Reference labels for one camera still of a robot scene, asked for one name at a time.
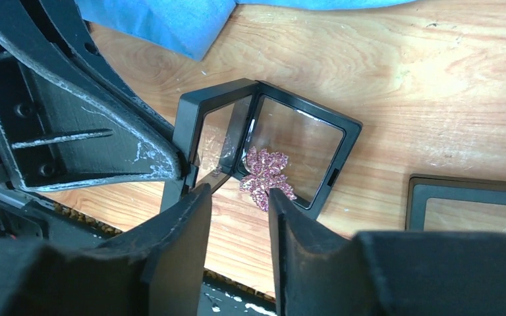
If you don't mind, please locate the black square frame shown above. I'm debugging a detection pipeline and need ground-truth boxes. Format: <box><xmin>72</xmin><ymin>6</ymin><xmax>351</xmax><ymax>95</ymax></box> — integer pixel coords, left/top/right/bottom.
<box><xmin>405</xmin><ymin>174</ymin><xmax>506</xmax><ymax>233</ymax></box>
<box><xmin>161</xmin><ymin>78</ymin><xmax>362</xmax><ymax>219</ymax></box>

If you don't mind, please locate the gold leaf brooch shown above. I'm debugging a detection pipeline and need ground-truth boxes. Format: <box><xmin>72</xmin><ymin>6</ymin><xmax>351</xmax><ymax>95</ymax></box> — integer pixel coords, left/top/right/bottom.
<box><xmin>239</xmin><ymin>147</ymin><xmax>297</xmax><ymax>212</ymax></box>

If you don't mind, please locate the light blue shirt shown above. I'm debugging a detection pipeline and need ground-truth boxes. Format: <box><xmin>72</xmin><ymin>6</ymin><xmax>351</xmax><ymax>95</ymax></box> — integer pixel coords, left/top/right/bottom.
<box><xmin>75</xmin><ymin>1</ymin><xmax>409</xmax><ymax>61</ymax></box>

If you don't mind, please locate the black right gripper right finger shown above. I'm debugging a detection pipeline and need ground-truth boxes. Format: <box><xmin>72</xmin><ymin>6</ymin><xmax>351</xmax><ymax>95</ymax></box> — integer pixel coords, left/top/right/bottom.
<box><xmin>268</xmin><ymin>189</ymin><xmax>506</xmax><ymax>315</ymax></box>

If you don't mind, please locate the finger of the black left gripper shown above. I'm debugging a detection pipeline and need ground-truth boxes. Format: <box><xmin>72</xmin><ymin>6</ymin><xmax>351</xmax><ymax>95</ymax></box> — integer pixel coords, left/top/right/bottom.
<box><xmin>40</xmin><ymin>1</ymin><xmax>173</xmax><ymax>140</ymax></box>
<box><xmin>0</xmin><ymin>1</ymin><xmax>183</xmax><ymax>192</ymax></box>

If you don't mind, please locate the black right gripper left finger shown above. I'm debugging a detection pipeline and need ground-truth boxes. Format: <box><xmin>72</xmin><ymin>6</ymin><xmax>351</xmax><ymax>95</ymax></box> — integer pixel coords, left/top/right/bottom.
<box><xmin>0</xmin><ymin>184</ymin><xmax>212</xmax><ymax>315</ymax></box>

